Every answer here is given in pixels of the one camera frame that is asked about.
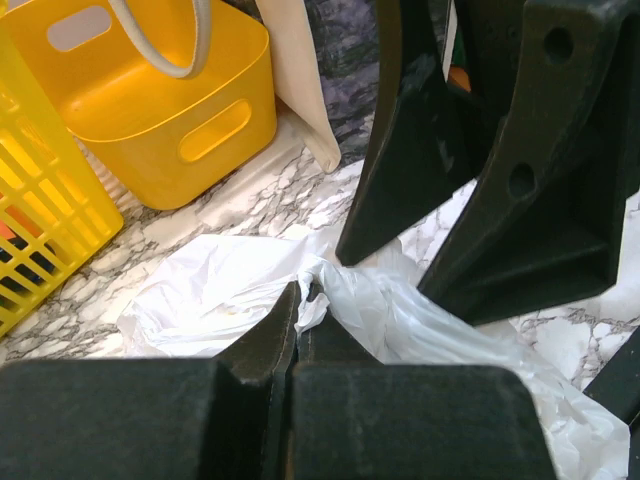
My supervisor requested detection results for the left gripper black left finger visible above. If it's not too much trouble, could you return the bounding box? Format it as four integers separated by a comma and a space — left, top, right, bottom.
1, 283, 301, 479

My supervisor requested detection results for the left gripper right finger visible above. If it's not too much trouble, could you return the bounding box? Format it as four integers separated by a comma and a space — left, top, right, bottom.
290, 319, 555, 479

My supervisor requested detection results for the white plastic grocery bag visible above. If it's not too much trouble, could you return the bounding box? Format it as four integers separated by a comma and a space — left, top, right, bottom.
117, 229, 631, 479

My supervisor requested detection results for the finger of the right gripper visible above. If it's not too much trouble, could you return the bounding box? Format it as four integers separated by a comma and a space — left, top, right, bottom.
336, 1, 472, 266
419, 1, 639, 325

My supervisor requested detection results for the beige canvas tote bag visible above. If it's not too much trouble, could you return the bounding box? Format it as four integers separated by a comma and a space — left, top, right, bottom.
107, 0, 461, 175

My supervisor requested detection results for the yellow plastic tray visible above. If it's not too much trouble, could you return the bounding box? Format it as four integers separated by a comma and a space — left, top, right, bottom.
1, 1, 277, 210

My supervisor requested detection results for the yellow shopping basket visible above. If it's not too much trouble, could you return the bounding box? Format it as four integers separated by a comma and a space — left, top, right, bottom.
1, 30, 124, 333

